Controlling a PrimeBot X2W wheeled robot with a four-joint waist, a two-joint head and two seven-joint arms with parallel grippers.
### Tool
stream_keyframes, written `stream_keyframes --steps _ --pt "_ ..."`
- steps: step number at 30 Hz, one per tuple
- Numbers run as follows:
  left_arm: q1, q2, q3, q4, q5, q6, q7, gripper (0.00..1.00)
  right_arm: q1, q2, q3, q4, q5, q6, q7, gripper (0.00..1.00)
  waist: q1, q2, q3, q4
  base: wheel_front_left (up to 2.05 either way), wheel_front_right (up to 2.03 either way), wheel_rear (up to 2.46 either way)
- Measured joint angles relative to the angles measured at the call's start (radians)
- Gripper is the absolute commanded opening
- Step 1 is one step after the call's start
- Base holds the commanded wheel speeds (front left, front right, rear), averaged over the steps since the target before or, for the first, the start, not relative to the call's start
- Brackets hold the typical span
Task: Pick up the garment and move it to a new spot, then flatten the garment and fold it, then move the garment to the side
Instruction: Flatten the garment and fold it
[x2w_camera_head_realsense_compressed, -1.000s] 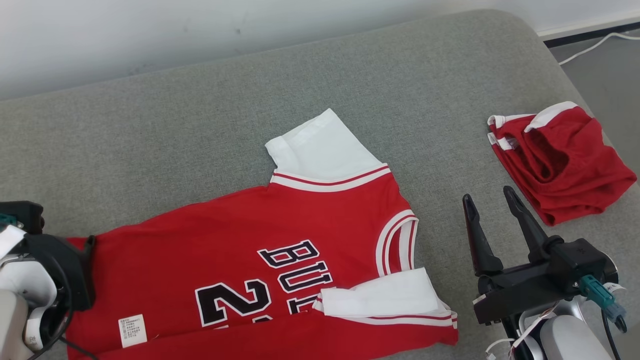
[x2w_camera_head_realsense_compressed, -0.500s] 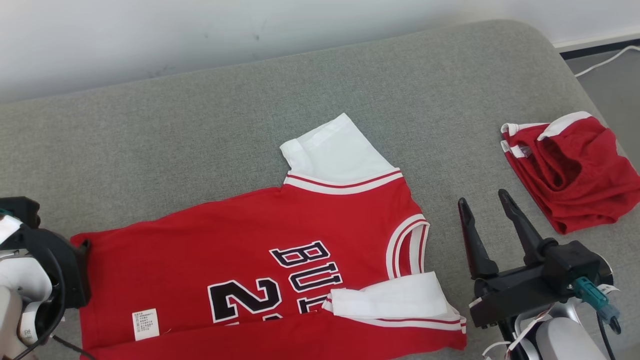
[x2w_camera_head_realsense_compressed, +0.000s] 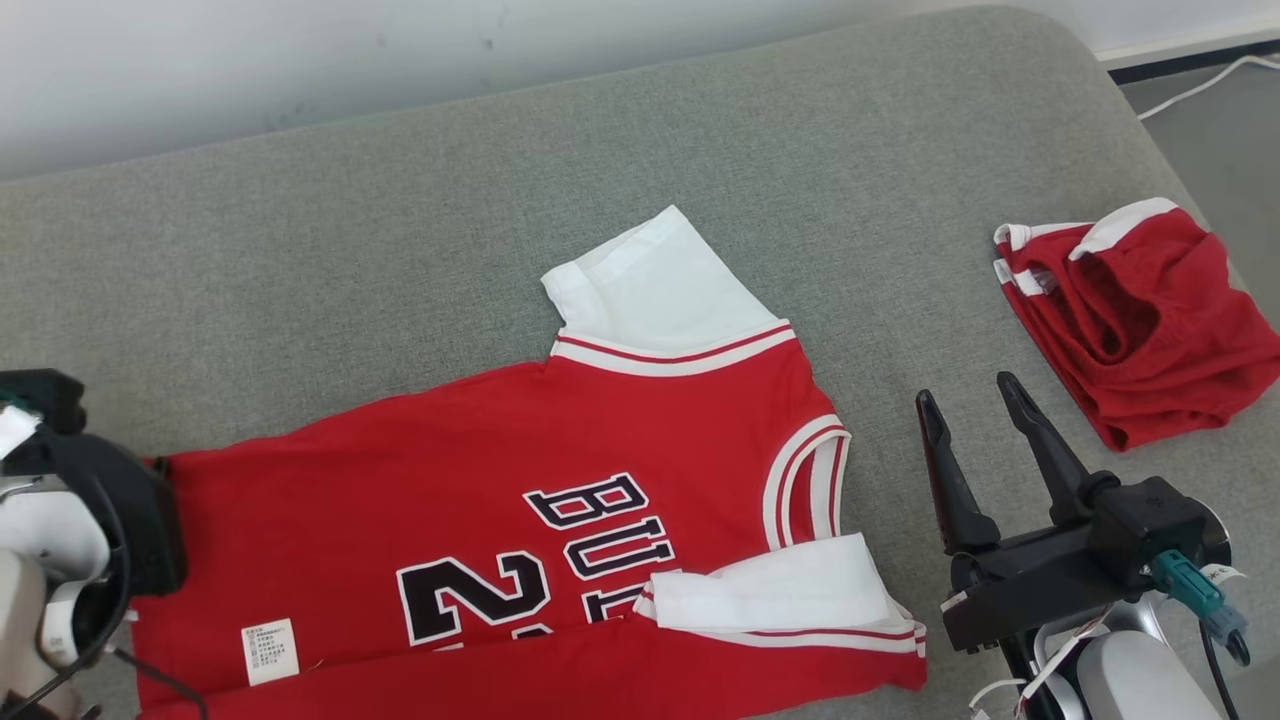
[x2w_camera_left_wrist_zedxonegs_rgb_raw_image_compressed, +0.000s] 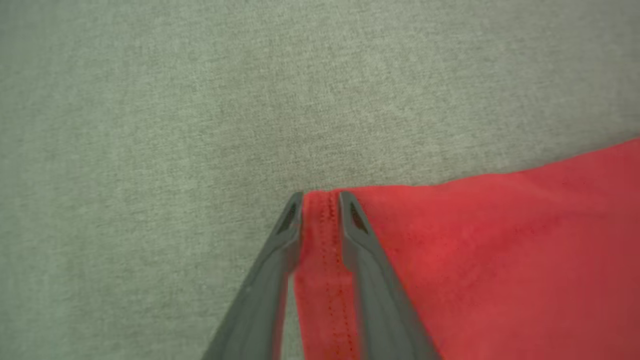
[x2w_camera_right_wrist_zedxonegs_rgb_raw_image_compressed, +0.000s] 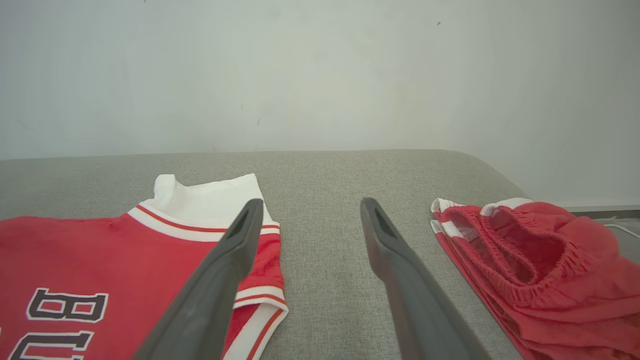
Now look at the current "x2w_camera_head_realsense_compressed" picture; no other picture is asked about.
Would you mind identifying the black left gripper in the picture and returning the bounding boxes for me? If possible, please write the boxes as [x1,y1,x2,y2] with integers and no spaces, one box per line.
[0,435,188,599]

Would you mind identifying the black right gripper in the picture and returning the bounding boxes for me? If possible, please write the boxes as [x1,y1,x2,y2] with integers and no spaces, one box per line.
[915,372,1151,653]

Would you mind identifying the red shorts with white stripe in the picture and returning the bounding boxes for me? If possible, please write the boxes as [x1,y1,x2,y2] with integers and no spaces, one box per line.
[993,197,1280,453]

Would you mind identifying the red Bulls jersey white sleeves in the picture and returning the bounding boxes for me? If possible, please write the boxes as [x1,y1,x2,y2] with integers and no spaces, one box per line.
[130,205,928,720]

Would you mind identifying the white handwritten label tag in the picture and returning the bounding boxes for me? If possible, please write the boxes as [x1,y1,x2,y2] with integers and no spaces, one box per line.
[0,405,41,461]

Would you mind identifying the grey fabric sofa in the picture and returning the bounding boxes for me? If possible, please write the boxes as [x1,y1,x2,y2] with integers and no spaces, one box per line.
[0,5,1280,720]

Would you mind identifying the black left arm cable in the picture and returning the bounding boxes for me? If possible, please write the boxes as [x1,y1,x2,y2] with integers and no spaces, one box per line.
[100,640,211,720]

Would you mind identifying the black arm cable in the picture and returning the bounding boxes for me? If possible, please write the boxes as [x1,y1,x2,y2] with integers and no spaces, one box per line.
[1198,620,1251,720]
[100,640,211,720]

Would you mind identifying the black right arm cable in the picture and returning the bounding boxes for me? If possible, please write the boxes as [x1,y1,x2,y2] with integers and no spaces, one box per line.
[1198,620,1251,720]

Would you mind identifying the white floor cable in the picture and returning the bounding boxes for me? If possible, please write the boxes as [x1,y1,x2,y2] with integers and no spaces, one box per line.
[1135,55,1280,123]

